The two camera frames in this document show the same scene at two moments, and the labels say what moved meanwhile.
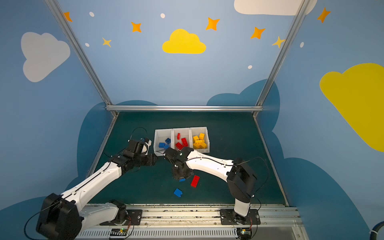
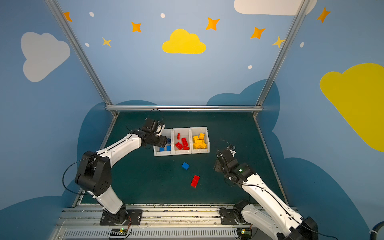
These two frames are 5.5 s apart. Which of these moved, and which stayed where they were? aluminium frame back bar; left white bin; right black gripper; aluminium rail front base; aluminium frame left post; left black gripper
Moved: left black gripper; right black gripper
Stayed: left white bin; aluminium frame left post; aluminium rail front base; aluminium frame back bar
